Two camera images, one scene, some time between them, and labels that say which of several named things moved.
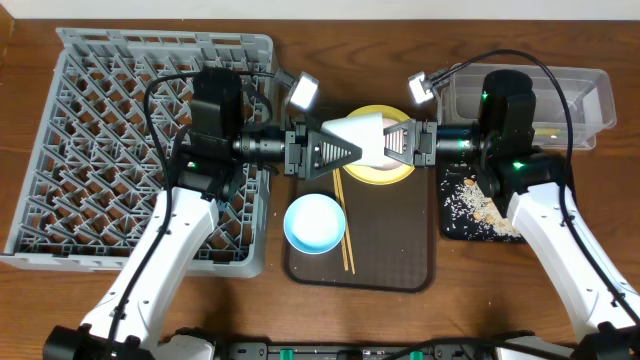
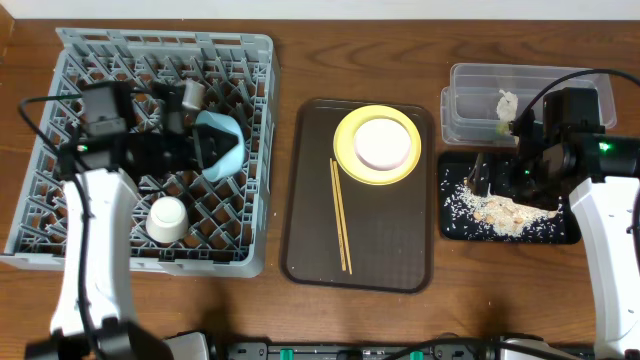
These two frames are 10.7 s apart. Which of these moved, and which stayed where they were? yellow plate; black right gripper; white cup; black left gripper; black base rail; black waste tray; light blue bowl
Moved: white cup; black left gripper; black right gripper; light blue bowl
Stayed: black base rail; black waste tray; yellow plate
